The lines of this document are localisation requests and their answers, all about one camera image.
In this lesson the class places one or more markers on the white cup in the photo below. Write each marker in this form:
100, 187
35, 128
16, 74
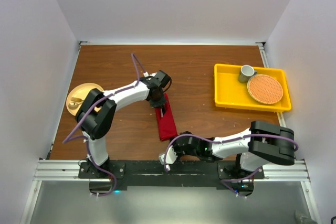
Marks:
246, 73

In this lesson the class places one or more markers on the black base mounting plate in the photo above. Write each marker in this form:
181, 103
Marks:
183, 174

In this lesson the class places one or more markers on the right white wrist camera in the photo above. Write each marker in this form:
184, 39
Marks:
171, 156

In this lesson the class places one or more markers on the orange woven coaster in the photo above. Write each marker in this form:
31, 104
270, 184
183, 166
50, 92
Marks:
265, 89

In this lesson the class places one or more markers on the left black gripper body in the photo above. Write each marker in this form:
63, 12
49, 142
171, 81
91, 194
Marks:
159, 100

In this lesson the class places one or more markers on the gold spoon on plate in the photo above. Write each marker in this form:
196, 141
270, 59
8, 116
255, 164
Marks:
74, 103

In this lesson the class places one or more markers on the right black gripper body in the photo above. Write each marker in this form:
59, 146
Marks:
180, 151

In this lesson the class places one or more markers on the round wooden plate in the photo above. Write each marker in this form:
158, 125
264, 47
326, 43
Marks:
80, 91

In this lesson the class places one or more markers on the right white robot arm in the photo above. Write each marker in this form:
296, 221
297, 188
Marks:
260, 144

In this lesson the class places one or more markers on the red cloth napkin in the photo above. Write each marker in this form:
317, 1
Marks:
166, 124

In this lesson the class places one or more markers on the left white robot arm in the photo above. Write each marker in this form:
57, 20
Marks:
96, 114

